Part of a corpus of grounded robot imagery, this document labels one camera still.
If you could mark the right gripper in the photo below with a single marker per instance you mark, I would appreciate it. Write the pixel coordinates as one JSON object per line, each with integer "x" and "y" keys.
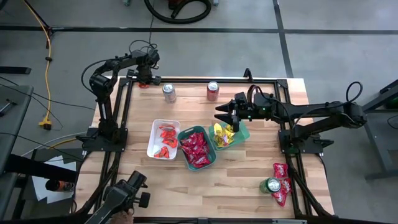
{"x": 258, "y": 107}

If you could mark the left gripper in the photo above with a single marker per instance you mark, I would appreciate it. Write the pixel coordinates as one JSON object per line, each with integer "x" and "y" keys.
{"x": 145, "y": 70}

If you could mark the red candy pack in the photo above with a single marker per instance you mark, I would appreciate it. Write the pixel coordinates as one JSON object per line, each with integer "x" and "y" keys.
{"x": 200, "y": 138}
{"x": 286, "y": 186}
{"x": 280, "y": 199}
{"x": 201, "y": 161}
{"x": 189, "y": 141}
{"x": 143, "y": 85}
{"x": 280, "y": 170}
{"x": 194, "y": 152}

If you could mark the yellow candy pack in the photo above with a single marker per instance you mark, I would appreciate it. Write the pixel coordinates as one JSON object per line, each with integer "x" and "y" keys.
{"x": 221, "y": 141}
{"x": 229, "y": 132}
{"x": 217, "y": 127}

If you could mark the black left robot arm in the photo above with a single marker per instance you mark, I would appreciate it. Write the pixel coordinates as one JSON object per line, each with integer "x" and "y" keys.
{"x": 104, "y": 109}

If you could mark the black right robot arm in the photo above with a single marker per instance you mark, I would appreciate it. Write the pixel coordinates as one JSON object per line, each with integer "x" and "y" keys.
{"x": 317, "y": 110}

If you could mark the red soda can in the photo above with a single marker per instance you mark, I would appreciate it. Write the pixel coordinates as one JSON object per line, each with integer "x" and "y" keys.
{"x": 213, "y": 93}

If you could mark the translucent green plastic bin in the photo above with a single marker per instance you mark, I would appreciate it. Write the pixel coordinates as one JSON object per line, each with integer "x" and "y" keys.
{"x": 242, "y": 137}

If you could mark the silver soda can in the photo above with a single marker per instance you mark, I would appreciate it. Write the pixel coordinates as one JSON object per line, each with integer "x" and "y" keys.
{"x": 169, "y": 93}

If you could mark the teal plastic bin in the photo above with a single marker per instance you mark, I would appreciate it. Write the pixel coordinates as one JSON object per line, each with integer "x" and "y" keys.
{"x": 190, "y": 130}

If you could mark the white plastic bin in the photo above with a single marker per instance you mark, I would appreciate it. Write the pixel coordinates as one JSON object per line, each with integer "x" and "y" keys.
{"x": 154, "y": 138}

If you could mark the green soda can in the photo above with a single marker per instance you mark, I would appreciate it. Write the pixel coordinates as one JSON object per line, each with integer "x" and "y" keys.
{"x": 267, "y": 186}

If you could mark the silver aluminium extrusion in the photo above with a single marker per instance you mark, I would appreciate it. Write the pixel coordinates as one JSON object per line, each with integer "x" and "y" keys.
{"x": 289, "y": 221}

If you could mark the black metal stand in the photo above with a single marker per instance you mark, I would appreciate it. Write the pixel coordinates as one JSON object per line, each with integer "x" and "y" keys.
{"x": 357, "y": 112}

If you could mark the black floor bar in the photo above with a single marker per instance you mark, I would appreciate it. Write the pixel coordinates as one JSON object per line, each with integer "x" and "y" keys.
{"x": 15, "y": 70}

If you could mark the grey metal tool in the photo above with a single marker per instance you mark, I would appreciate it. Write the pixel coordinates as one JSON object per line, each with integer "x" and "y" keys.
{"x": 7, "y": 104}

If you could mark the black orange bottle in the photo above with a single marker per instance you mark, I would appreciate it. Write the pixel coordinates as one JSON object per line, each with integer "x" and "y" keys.
{"x": 59, "y": 186}

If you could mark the black beam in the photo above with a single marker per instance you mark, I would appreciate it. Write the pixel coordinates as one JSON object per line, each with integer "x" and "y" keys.
{"x": 37, "y": 168}

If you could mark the grey side table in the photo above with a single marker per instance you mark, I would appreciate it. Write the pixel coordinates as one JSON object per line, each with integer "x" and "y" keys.
{"x": 12, "y": 130}

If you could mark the person's hand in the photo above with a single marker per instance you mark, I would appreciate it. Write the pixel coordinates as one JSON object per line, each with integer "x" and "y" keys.
{"x": 121, "y": 217}

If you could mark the white paper sheet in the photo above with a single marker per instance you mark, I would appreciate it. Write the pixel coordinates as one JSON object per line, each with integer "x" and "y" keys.
{"x": 46, "y": 194}

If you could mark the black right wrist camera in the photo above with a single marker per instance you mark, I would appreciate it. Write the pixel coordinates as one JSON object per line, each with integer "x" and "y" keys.
{"x": 241, "y": 98}

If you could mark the black aluminium rig frame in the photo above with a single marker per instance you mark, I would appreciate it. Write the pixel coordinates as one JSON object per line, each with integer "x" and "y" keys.
{"x": 192, "y": 81}

